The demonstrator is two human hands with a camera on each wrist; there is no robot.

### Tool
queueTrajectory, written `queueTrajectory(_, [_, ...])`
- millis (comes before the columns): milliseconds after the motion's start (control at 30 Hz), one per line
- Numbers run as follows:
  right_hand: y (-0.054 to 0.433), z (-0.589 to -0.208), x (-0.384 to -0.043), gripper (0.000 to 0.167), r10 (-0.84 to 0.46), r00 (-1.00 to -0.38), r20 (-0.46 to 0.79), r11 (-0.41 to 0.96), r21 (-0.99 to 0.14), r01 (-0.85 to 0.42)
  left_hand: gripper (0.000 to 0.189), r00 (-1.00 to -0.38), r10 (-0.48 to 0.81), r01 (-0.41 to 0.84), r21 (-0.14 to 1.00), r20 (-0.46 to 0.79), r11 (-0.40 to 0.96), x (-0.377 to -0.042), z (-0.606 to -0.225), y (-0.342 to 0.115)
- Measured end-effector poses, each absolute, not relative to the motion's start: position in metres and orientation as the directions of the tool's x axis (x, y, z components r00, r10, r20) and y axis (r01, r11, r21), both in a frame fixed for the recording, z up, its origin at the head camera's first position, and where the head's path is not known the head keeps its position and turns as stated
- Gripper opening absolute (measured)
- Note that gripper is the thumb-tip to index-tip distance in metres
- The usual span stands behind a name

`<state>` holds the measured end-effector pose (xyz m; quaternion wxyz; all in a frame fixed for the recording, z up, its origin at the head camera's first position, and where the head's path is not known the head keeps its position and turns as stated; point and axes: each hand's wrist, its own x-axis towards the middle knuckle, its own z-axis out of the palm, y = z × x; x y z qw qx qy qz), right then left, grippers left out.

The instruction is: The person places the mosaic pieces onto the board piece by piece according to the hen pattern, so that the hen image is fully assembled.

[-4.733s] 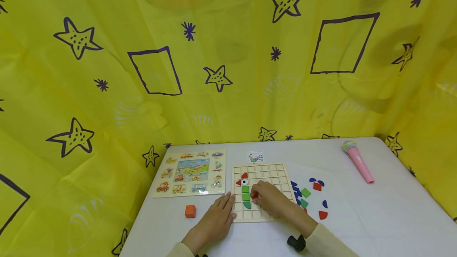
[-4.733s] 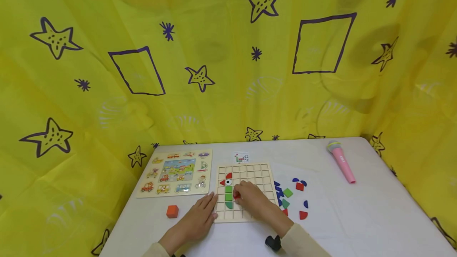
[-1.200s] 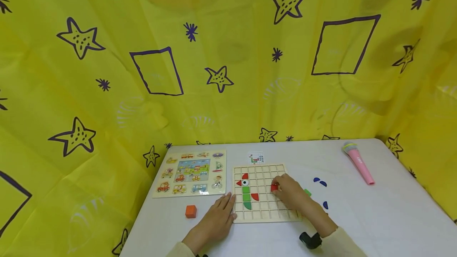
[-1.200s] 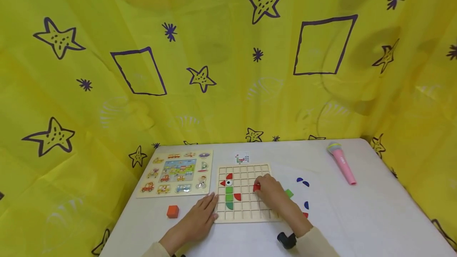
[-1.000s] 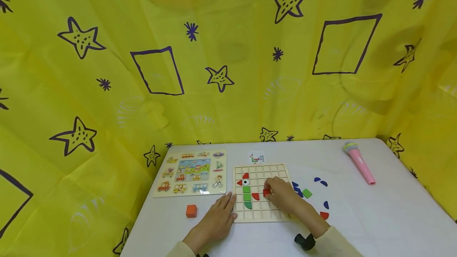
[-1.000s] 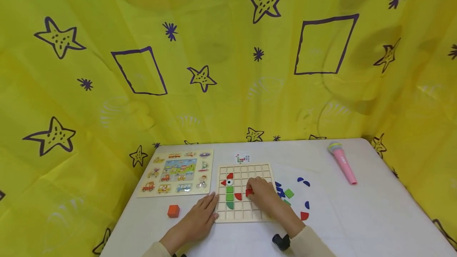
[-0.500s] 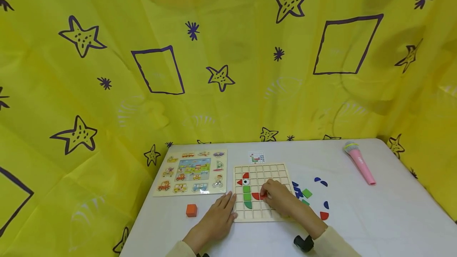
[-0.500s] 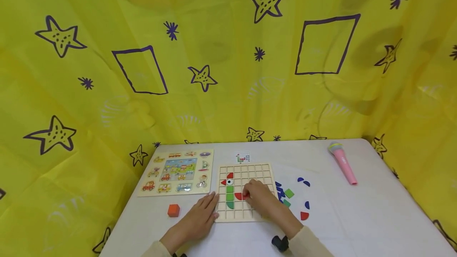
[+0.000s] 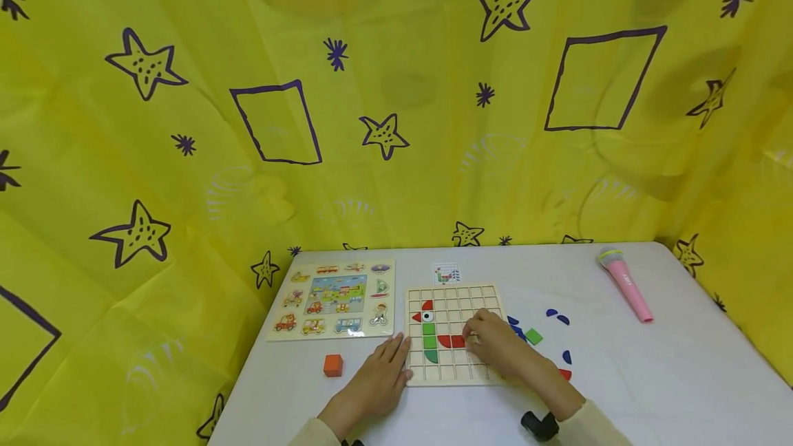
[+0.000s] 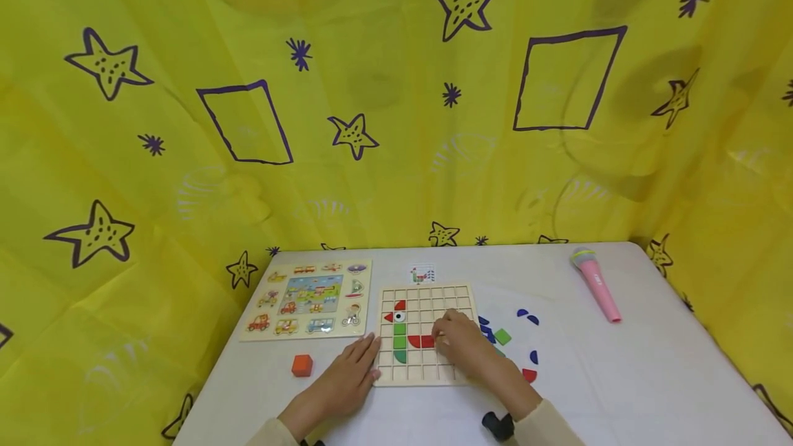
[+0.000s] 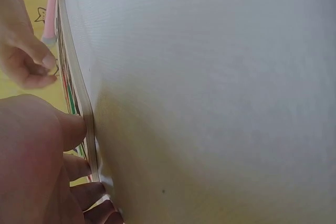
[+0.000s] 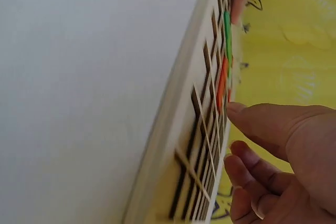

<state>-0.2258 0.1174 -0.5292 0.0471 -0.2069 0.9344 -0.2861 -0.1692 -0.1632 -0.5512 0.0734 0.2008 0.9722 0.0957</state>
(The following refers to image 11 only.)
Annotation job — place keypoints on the person's left hand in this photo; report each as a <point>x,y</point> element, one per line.
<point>29,155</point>

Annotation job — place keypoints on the person's right hand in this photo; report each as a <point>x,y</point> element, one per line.
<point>15,43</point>

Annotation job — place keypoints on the person's right fingers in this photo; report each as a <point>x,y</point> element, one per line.
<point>39,61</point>

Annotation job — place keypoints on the person's left thumb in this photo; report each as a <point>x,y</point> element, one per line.
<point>74,132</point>

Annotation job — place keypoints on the thick book with striped cover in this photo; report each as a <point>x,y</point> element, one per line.
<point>78,87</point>

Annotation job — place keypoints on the pink marker pen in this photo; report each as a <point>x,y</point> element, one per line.
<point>50,19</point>

